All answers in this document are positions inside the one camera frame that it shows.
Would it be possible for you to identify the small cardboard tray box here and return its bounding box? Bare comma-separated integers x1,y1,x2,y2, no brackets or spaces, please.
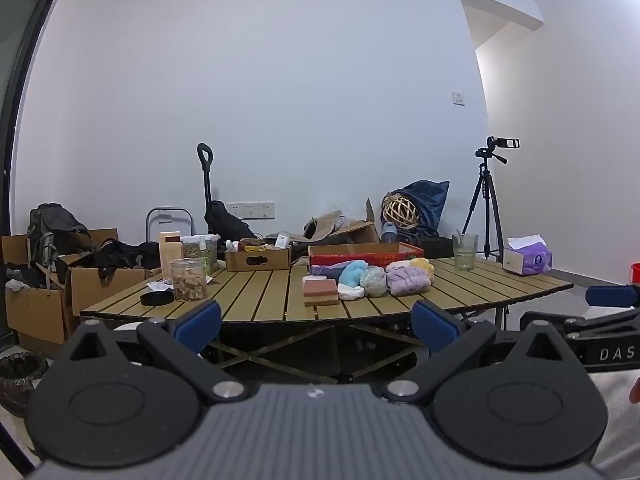
224,244,292,273

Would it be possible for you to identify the white and yellow plush toy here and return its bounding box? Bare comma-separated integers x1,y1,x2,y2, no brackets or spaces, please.
385,257,434,275

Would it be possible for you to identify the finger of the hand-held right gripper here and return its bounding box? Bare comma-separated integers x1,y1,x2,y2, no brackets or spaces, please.
520,310,640,343
586,285,640,309

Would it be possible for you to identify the dark blue bag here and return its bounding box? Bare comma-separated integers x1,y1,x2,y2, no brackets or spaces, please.
381,180,450,239

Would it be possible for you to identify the black tripod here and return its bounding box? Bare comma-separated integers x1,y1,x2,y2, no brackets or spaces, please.
460,147,509,263

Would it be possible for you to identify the light blue plush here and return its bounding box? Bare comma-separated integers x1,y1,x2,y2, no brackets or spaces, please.
339,261,372,287

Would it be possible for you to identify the metal folding stool frame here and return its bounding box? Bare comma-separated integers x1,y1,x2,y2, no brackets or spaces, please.
146,207,194,244

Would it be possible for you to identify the red cardboard box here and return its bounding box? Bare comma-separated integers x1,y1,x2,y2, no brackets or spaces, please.
308,242,425,277

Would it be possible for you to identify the large brown cardboard box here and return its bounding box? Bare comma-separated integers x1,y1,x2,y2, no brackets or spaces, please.
0,229,121,347

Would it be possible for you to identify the clear container green lid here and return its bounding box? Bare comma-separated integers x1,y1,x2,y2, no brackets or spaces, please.
180,235,219,277

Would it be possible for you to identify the purple knitted cloth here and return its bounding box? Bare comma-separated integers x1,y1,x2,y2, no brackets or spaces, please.
386,266,434,296

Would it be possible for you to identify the clear jar of snacks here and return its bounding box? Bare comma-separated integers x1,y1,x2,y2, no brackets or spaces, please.
170,258,207,303

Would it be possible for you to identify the dark glass door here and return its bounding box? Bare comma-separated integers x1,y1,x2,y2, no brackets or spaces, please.
0,0,60,361

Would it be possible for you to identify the purple tissue pack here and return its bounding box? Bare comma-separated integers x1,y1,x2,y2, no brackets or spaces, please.
502,234,553,277

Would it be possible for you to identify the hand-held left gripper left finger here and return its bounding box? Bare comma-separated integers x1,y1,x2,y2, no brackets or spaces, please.
52,300,248,403

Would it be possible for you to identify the grey mesh scrubber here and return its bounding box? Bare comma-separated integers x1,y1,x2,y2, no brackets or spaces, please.
360,265,389,297

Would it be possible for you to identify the black clothing pile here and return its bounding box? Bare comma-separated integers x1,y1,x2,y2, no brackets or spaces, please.
74,239,162,272

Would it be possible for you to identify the folding slatted wooden table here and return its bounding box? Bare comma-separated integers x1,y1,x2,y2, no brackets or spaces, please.
80,255,575,386

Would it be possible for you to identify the medium brown cardboard box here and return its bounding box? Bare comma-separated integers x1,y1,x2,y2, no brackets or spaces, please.
69,265,164,317

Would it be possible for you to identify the grey backpack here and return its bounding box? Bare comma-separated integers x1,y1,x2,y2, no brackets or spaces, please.
27,203,96,282

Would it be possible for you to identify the tall beige wooden box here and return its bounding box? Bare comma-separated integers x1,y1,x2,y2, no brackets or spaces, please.
158,231,183,282

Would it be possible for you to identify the pink sponge block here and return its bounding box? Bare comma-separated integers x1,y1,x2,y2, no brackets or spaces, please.
304,278,339,307

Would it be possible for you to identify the beige fabric bag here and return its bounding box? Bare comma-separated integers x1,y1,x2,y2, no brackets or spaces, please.
304,210,344,242

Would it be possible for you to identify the open brown cardboard box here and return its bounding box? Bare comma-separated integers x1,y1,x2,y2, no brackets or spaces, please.
292,198,382,247

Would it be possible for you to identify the clear glass cup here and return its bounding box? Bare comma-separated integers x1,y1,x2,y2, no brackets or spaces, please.
452,232,480,271

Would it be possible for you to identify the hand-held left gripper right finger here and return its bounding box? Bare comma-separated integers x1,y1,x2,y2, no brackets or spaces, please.
382,300,588,405

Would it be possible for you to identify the black trolley bag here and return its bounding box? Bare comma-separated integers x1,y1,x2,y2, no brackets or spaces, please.
204,200,257,239

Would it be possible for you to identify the black duffel bag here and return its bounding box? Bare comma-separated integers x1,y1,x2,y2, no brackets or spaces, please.
399,232,457,259

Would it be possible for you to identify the woven rattan ball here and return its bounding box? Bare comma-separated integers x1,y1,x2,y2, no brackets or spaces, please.
382,195,418,229

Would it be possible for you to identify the white wall outlet strip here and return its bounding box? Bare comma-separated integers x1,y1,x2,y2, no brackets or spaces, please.
225,202,276,220

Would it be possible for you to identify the bin with black liner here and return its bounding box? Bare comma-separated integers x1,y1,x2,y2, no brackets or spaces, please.
0,352,50,417

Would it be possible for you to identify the black trolley handle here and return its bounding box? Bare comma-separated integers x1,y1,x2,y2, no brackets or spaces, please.
196,142,216,236

